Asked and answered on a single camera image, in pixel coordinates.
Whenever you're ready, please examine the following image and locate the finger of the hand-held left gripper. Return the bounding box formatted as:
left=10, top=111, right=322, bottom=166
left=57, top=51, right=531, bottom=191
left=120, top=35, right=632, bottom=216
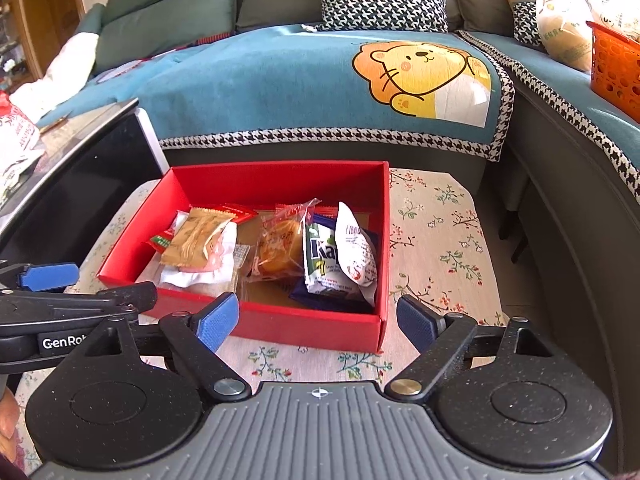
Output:
left=0, top=281, right=159, bottom=329
left=0, top=261, right=80, bottom=292

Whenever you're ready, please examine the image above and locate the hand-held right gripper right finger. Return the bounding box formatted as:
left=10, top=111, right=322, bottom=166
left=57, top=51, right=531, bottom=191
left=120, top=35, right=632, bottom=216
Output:
left=383, top=293, right=556, bottom=402

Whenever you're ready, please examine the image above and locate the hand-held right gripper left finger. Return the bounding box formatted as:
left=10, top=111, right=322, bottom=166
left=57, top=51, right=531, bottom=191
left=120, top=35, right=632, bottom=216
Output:
left=82, top=291, right=252, bottom=402

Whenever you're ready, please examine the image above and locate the white round bun packet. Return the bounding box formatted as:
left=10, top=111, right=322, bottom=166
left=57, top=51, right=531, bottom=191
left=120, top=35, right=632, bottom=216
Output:
left=160, top=212, right=240, bottom=289

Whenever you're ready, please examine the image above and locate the clear white snack packet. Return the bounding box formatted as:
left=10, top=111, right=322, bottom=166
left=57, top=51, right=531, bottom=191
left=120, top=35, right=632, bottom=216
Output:
left=135, top=242, right=254, bottom=297

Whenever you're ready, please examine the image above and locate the red cardboard box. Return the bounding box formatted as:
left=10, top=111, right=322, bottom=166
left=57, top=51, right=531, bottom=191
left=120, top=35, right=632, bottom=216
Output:
left=96, top=160, right=391, bottom=355

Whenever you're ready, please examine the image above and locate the tan biscuit packet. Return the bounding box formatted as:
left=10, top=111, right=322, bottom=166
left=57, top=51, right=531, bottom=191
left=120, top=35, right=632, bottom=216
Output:
left=159, top=207, right=236, bottom=267

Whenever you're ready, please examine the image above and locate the round golden cake packet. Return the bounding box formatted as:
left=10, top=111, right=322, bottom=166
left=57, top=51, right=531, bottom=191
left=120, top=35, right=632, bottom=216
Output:
left=248, top=198, right=321, bottom=281

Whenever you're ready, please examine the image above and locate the white barcode snack packet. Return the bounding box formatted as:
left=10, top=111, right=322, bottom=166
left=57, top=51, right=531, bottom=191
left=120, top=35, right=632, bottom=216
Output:
left=333, top=201, right=379, bottom=287

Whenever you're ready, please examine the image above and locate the purple wafer biscuit packet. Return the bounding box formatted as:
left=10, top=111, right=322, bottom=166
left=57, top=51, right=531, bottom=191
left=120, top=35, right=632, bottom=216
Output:
left=288, top=212, right=379, bottom=309

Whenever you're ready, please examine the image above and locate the red spicy strip packet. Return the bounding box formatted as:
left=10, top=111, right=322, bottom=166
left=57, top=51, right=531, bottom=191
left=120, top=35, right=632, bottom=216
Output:
left=144, top=202, right=259, bottom=254

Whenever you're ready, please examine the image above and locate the green white wafer packet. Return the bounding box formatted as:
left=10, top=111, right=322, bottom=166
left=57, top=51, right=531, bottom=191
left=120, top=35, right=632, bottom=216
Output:
left=302, top=217, right=371, bottom=297

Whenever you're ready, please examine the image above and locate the person's left hand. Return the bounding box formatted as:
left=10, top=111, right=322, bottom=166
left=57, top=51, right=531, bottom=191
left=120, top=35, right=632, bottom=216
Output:
left=0, top=389, right=24, bottom=462

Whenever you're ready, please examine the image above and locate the black glossy coffee table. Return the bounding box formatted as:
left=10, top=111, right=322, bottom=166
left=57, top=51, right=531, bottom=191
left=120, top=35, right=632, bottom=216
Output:
left=0, top=98, right=171, bottom=267

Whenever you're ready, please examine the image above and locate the beige paper wrapper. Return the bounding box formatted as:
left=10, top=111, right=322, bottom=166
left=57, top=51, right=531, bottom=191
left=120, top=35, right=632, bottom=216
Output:
left=0, top=149, right=46, bottom=202

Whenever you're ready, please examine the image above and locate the white red print plastic bag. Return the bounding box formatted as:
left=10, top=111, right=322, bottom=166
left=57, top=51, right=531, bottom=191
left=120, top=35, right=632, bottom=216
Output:
left=0, top=105, right=42, bottom=196

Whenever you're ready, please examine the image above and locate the cream cloth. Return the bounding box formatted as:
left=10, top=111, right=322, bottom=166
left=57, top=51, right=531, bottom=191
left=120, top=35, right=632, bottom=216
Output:
left=7, top=32, right=101, bottom=111

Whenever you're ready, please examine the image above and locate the teal lion print sofa cover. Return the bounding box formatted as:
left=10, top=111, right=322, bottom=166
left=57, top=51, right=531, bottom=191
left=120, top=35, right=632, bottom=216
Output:
left=37, top=27, right=516, bottom=164

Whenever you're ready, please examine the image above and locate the teal houndstooth border sofa cover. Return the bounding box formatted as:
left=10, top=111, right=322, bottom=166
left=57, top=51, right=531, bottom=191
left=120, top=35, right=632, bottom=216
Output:
left=457, top=30, right=640, bottom=189

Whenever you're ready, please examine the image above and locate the grey green sofa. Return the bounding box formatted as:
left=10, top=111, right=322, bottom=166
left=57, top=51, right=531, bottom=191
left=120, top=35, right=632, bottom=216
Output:
left=65, top=0, right=640, bottom=281

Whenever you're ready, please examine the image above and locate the orange plastic basket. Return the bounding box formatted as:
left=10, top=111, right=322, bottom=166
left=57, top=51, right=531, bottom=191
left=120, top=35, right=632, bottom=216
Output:
left=585, top=20, right=640, bottom=124

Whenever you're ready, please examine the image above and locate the white handled plastic bag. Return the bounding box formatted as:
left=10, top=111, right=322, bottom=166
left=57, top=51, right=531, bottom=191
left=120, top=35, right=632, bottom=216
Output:
left=533, top=0, right=596, bottom=74

